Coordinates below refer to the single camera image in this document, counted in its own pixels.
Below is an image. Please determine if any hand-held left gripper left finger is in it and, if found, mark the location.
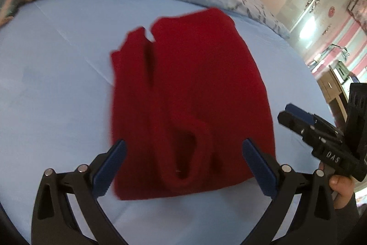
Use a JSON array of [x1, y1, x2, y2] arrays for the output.
[[31, 139, 128, 245]]

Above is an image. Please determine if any red knit sweater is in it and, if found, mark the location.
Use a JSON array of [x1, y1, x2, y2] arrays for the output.
[[109, 7, 276, 201]]

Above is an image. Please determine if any light blue bed sheet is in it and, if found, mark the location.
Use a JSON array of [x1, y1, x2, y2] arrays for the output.
[[0, 0, 336, 245]]

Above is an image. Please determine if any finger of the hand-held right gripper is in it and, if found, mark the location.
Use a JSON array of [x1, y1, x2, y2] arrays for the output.
[[285, 103, 339, 134], [277, 111, 316, 148]]

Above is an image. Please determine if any person's right forearm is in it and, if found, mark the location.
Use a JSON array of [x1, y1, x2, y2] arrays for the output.
[[333, 193, 361, 245]]

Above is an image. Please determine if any wooden desk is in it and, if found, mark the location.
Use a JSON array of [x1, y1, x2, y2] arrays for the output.
[[316, 65, 350, 121]]

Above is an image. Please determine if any person's right hand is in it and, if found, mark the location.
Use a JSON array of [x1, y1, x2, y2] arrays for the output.
[[319, 162, 356, 210]]

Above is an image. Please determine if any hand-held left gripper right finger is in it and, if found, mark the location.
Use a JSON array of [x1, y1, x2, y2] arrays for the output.
[[242, 138, 336, 245]]

